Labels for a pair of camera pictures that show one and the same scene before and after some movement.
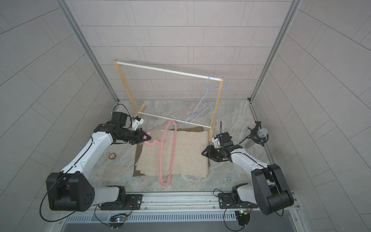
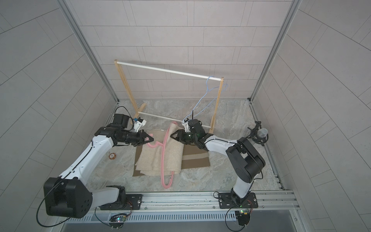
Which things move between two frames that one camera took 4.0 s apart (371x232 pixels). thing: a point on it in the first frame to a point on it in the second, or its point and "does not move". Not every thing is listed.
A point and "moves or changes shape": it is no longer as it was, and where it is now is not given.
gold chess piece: x=112 y=156 does not move
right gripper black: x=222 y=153 to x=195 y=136
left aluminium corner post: x=88 y=48 does not move
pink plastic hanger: x=155 y=142 moves or changes shape
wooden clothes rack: x=139 y=110 does not move
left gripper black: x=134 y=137 does not move
